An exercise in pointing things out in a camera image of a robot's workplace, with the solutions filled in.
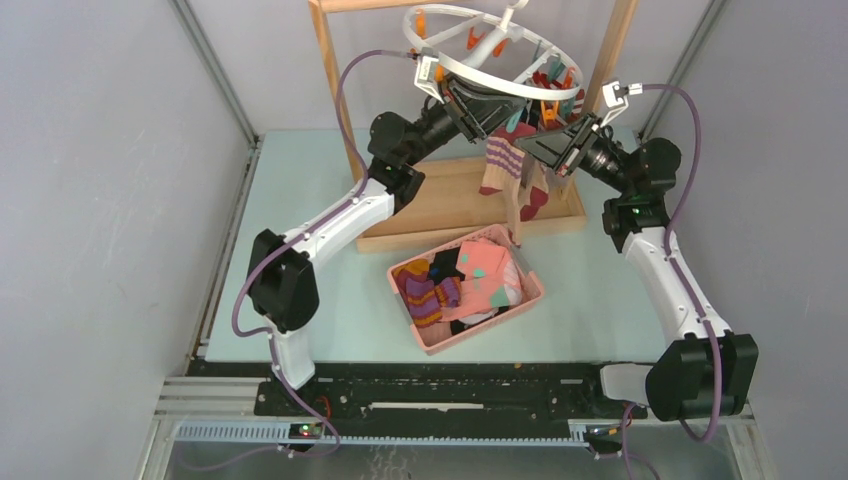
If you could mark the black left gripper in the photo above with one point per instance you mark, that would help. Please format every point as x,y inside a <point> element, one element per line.
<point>477,113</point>

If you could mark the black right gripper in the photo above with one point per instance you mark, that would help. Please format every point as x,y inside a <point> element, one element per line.
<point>559,149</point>

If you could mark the beige red striped sock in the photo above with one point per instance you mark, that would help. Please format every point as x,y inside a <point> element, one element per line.
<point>533,194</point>

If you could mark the orange cuffed grey sock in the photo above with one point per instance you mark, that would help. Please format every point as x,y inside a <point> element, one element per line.
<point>575,106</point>

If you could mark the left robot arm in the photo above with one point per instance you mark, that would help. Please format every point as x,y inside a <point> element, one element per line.
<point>281,282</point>

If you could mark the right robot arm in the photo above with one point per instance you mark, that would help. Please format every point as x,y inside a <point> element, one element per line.
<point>706,369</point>

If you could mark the white round clip hanger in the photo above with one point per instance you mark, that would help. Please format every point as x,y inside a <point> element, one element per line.
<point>495,51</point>

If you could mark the wooden hanger stand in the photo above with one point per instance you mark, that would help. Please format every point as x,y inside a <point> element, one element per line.
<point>448,205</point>

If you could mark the teal left clothespin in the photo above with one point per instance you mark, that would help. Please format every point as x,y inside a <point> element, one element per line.
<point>513,122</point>

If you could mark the orange front clothespin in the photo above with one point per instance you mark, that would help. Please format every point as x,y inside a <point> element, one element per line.
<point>549,113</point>

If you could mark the orange clothespin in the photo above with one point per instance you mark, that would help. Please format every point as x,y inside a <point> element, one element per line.
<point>549,113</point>
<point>420,23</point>

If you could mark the pink mint sock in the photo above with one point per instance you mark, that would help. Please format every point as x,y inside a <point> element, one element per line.
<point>492,281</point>

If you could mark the pink plastic basket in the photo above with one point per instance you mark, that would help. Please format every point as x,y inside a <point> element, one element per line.
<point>443,335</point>

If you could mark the purple striped sock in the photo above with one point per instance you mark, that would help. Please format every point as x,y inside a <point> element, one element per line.
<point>426,296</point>

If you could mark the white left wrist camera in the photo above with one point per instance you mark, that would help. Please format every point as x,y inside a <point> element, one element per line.
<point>425,78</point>

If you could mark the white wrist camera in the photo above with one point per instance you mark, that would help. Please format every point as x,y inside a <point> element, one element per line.
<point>616,97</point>
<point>425,78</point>

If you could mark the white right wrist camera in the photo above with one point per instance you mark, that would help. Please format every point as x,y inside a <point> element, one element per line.
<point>616,97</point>

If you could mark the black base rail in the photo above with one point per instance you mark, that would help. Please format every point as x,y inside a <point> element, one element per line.
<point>441,401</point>

